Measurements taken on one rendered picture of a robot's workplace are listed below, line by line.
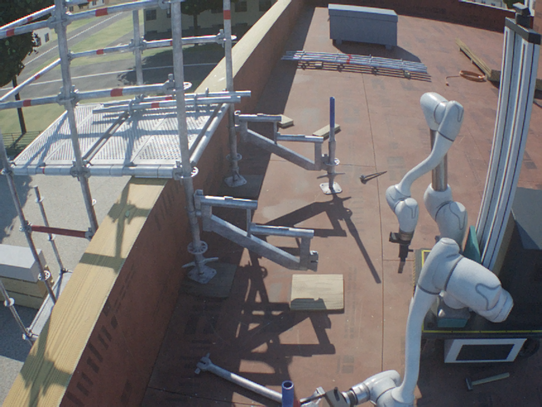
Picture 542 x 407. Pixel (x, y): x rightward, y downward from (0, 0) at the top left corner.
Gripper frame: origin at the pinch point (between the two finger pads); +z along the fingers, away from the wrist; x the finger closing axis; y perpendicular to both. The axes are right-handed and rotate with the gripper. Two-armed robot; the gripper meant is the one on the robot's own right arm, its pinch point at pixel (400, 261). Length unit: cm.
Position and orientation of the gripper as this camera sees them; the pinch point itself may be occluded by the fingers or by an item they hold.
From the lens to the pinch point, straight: 257.1
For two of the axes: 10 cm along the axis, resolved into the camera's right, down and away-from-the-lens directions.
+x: 2.1, -5.5, 8.1
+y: 9.8, 0.9, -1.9
